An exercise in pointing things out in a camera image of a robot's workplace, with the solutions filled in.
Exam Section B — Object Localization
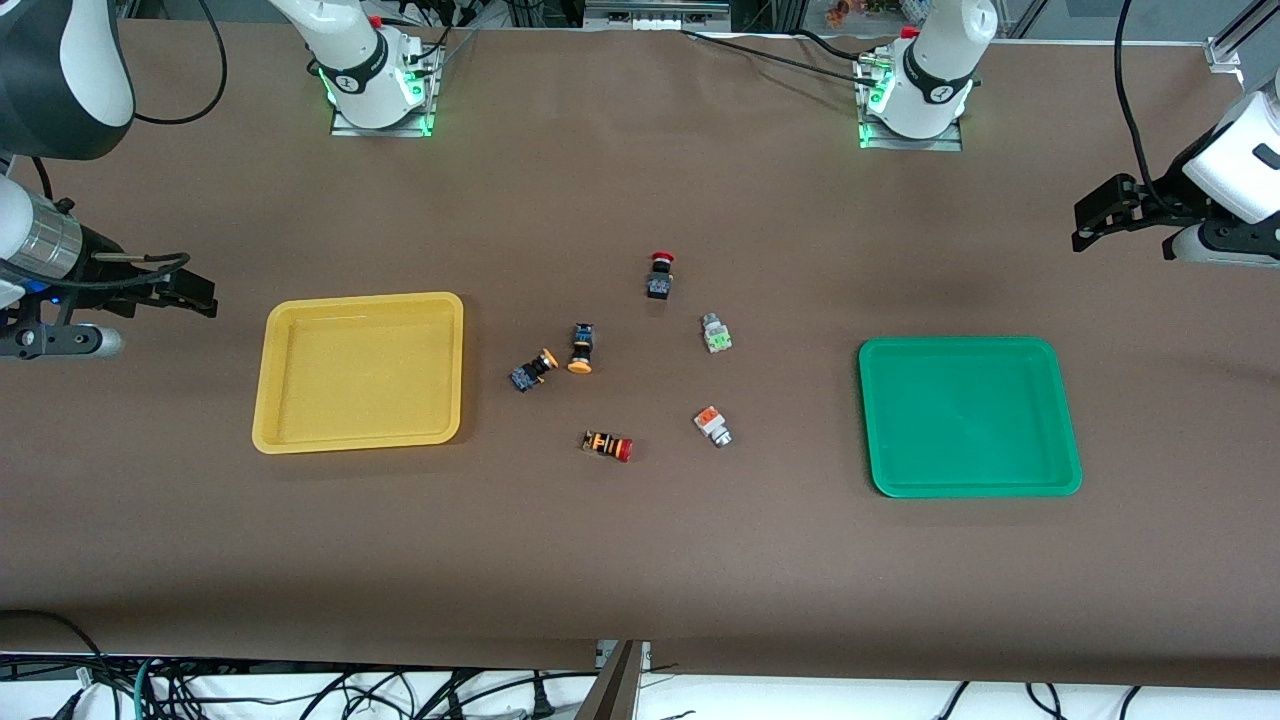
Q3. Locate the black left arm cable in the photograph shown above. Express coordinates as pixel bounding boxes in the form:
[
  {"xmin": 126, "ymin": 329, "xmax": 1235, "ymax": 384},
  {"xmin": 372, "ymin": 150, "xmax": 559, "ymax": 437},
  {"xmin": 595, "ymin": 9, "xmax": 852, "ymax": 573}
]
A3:
[{"xmin": 1112, "ymin": 0, "xmax": 1173, "ymax": 206}]

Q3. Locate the grey power strip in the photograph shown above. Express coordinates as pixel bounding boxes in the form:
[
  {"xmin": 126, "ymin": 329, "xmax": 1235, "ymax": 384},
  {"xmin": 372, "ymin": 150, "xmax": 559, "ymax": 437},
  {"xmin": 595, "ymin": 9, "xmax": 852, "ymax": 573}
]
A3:
[{"xmin": 584, "ymin": 0, "xmax": 732, "ymax": 31}]

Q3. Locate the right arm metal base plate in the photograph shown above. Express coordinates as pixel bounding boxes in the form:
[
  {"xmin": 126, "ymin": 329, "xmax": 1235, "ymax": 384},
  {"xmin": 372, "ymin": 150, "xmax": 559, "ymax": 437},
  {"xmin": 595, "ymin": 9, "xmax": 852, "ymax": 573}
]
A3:
[{"xmin": 330, "ymin": 40, "xmax": 441, "ymax": 138}]

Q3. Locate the teal floor cable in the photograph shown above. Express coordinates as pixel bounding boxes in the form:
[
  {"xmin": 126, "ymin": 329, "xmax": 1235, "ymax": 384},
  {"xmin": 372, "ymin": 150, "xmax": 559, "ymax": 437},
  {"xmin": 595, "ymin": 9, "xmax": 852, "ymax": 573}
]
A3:
[{"xmin": 128, "ymin": 657, "xmax": 159, "ymax": 720}]

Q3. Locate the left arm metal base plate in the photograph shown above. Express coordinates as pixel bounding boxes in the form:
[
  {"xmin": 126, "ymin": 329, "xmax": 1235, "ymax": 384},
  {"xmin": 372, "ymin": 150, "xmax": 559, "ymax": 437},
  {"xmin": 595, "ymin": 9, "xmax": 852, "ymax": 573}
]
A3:
[{"xmin": 856, "ymin": 55, "xmax": 964, "ymax": 153}]

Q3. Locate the aluminium frame bracket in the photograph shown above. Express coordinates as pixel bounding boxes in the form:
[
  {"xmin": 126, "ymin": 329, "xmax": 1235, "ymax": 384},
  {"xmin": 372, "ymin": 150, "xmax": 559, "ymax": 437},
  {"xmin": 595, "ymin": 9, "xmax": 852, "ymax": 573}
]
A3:
[{"xmin": 1205, "ymin": 0, "xmax": 1280, "ymax": 73}]

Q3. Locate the brown table mat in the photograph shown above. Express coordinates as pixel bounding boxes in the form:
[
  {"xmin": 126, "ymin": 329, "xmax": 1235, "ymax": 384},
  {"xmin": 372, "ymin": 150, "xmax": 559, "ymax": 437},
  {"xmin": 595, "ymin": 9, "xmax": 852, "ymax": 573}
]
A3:
[{"xmin": 0, "ymin": 20, "xmax": 1280, "ymax": 691}]

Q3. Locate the black cable on table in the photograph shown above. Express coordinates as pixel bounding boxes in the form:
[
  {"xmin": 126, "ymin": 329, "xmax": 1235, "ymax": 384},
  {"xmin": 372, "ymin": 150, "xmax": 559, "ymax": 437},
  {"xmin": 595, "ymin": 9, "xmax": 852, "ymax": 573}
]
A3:
[{"xmin": 680, "ymin": 28, "xmax": 886, "ymax": 79}]

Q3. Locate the green plastic tray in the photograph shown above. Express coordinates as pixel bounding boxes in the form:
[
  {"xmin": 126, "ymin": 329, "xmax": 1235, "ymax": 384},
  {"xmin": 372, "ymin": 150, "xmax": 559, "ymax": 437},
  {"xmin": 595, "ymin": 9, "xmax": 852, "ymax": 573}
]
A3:
[{"xmin": 858, "ymin": 337, "xmax": 1084, "ymax": 499}]

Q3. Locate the yellow button dark base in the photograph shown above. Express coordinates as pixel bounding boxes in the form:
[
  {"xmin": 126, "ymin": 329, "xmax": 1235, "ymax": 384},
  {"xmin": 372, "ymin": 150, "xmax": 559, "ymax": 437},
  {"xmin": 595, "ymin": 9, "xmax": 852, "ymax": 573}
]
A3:
[{"xmin": 510, "ymin": 347, "xmax": 559, "ymax": 394}]

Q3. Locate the black looped floor cable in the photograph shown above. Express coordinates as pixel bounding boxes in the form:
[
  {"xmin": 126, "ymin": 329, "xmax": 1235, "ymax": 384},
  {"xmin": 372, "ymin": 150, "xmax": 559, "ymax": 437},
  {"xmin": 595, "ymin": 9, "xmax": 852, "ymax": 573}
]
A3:
[{"xmin": 0, "ymin": 608, "xmax": 109, "ymax": 696}]

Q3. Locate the aluminium profile post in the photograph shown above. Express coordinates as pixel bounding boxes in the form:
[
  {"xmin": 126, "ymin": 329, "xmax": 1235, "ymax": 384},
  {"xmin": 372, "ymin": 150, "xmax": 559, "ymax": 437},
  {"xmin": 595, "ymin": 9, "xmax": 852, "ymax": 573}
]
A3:
[{"xmin": 575, "ymin": 640, "xmax": 653, "ymax": 720}]

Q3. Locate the yellow plastic tray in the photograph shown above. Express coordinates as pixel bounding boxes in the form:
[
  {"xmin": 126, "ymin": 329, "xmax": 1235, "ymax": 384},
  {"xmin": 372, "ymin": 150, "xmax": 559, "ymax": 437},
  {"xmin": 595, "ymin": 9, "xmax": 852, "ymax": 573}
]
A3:
[{"xmin": 251, "ymin": 292, "xmax": 465, "ymax": 455}]

